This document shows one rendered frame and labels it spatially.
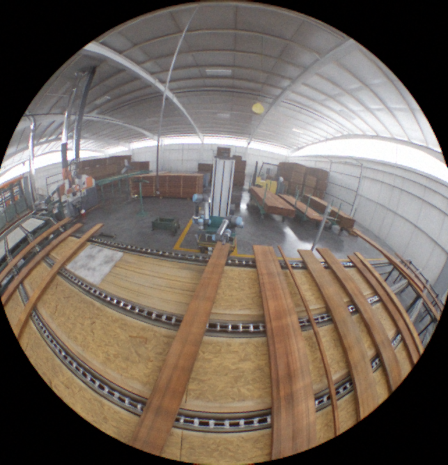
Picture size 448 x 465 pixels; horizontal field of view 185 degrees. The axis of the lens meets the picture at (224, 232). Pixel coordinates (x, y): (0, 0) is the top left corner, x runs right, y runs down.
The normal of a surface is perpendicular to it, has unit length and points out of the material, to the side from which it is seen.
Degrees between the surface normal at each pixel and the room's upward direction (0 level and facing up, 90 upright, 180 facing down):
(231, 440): 0
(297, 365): 0
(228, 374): 0
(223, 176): 90
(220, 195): 90
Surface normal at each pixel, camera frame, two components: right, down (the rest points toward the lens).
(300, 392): 0.10, -0.88
